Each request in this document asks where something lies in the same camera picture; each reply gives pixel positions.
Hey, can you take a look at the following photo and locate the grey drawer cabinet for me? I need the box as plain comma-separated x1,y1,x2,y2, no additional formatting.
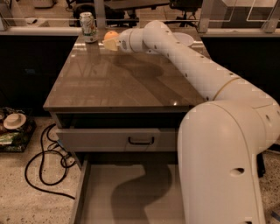
44,38,203,164

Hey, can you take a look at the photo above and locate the beige hat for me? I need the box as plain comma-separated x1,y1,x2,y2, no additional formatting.
3,113,26,130

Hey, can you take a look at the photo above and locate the open grey middle drawer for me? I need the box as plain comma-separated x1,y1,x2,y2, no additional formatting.
69,161,185,224

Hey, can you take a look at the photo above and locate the grey metal railing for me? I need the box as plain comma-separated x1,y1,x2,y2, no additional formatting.
1,0,279,36

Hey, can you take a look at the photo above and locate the white ceramic bowl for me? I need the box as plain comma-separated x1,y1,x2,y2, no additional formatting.
174,32,194,46

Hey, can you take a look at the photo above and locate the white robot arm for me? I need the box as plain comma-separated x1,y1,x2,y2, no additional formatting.
102,20,280,224

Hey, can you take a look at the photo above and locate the black office chair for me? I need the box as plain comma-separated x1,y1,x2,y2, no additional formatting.
164,0,203,28

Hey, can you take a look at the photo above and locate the green white soda can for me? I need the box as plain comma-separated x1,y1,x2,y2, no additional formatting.
80,11,98,43

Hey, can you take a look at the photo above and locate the orange fruit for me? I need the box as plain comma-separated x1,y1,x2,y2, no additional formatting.
104,31,119,40

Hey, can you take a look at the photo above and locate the grey top drawer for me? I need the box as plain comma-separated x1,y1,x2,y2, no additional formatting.
57,112,184,152

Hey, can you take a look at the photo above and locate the black stand leg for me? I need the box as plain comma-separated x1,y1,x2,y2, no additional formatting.
256,153,266,178

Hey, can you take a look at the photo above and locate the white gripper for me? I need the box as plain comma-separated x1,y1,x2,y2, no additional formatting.
102,28,146,53

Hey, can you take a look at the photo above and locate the dark box of items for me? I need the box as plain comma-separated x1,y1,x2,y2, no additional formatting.
0,108,36,152

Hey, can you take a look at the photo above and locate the black drawer handle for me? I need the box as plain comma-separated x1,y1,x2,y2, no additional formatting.
128,136,155,145

